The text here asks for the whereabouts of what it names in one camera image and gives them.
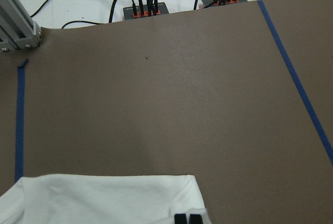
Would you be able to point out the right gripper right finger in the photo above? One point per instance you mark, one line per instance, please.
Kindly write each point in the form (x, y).
(195, 219)

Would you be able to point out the far orange usb hub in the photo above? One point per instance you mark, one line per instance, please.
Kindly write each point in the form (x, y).
(128, 12)

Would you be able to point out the aluminium frame post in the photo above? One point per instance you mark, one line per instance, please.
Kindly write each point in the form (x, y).
(18, 30)

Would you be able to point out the white printed t-shirt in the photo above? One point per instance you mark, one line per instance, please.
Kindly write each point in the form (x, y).
(60, 198)

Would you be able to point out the near orange usb hub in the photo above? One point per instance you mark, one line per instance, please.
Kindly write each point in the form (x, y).
(210, 3)

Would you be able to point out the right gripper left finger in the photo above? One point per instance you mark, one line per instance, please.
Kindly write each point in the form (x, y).
(180, 219)

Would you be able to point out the orange usb hub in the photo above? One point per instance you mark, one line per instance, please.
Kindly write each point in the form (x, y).
(128, 12)
(210, 3)

